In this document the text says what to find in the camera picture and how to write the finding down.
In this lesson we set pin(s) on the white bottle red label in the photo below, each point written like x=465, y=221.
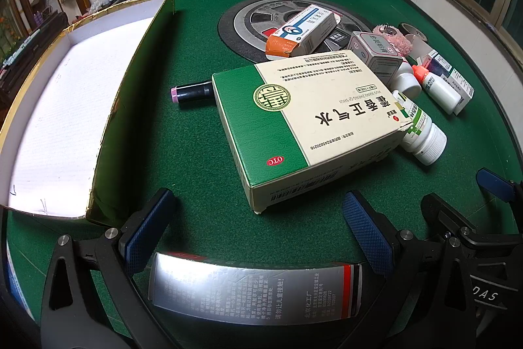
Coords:
x=405, y=82

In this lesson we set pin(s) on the white dropper bottle orange cap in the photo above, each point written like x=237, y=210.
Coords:
x=438, y=89

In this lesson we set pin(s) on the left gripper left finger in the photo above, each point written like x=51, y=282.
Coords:
x=72, y=313

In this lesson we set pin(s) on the black tube pink cap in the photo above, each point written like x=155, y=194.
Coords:
x=192, y=93

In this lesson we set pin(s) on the white blue carton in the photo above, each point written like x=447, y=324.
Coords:
x=435, y=63

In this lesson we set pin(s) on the small silver plaster box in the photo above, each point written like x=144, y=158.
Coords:
x=377, y=53

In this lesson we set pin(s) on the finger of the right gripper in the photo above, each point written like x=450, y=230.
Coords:
x=446, y=227
x=508, y=191

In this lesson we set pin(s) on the white bottle green label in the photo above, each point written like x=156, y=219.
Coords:
x=424, y=139

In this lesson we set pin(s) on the black tape roll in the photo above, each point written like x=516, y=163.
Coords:
x=408, y=29

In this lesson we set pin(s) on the large green white medicine box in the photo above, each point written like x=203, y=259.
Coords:
x=296, y=124

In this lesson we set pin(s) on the pink fluffy heart keychain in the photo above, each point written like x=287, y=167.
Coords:
x=395, y=37

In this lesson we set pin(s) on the dark mahjong side table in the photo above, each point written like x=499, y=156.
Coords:
x=16, y=68

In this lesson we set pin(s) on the long white blue orange box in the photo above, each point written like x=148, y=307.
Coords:
x=302, y=34

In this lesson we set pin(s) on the round silver table centre panel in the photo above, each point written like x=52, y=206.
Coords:
x=246, y=26

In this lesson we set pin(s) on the gold-rimmed white storage box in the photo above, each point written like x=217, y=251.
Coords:
x=54, y=132

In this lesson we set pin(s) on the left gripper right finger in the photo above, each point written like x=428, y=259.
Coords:
x=407, y=268

